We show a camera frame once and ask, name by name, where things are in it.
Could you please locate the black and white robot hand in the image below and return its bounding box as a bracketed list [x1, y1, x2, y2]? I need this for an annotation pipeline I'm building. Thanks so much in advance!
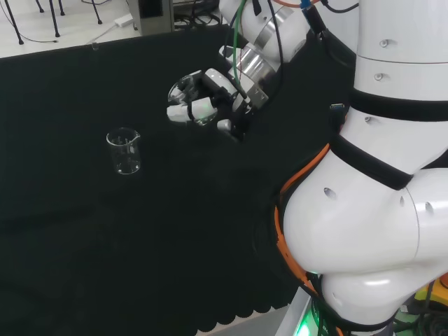
[166, 69, 270, 143]

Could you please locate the clear glass beaker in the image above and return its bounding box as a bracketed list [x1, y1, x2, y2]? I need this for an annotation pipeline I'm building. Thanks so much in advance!
[167, 74, 218, 126]
[106, 127, 143, 176]

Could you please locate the grey metal cabinet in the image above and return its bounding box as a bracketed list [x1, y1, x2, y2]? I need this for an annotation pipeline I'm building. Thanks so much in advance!
[127, 0, 175, 36]

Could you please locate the black bench cloth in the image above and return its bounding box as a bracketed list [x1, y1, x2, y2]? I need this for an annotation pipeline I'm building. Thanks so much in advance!
[0, 22, 358, 335]

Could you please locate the yellow stop button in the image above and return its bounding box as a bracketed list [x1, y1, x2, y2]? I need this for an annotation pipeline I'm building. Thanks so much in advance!
[414, 271, 448, 318]

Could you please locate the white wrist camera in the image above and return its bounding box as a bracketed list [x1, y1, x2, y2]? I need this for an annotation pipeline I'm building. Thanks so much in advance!
[218, 44, 244, 63]

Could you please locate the green cable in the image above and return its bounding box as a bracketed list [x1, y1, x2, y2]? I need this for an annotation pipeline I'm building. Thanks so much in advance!
[232, 0, 250, 99]

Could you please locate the black cable bundle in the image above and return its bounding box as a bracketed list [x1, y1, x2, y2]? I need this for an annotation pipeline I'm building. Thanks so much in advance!
[173, 0, 223, 32]

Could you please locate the white power cable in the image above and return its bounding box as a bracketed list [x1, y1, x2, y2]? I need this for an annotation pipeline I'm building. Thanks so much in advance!
[86, 22, 118, 46]

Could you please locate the orange cable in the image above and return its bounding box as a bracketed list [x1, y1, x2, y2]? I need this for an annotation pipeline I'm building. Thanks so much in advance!
[272, 142, 332, 293]

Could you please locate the thin black floor cable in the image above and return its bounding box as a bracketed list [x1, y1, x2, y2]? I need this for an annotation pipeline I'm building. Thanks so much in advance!
[0, 3, 59, 44]

